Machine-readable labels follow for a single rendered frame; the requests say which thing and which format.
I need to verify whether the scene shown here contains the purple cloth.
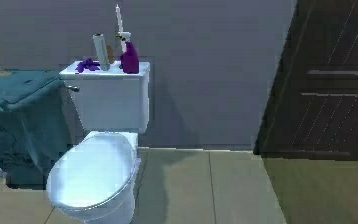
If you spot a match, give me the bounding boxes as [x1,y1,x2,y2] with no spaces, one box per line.
[75,58,102,74]

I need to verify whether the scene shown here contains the white paper roll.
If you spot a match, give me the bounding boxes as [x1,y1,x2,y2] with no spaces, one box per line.
[92,32,112,72]

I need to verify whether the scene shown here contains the dark wooden door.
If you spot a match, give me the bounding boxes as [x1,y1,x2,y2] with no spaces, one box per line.
[253,0,358,162]

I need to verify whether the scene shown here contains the teal cloth covered table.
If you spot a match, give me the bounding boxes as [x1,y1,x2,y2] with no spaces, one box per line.
[0,69,75,190]

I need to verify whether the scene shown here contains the purple spray bottle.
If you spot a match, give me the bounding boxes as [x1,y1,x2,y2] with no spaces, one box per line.
[116,31,140,75]

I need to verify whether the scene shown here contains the white toilet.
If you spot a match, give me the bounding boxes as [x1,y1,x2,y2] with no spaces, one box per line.
[46,60,151,224]

